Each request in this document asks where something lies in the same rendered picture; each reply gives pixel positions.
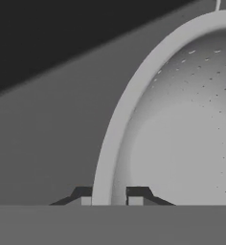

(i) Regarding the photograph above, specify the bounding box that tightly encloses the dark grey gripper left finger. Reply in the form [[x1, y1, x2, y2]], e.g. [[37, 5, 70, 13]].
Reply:
[[49, 186, 93, 207]]

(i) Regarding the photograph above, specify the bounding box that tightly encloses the grey metal colander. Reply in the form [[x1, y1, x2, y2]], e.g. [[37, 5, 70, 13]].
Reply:
[[91, 0, 226, 207]]

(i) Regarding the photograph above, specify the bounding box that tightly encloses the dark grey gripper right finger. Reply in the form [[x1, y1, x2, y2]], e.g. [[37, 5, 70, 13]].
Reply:
[[125, 186, 176, 207]]

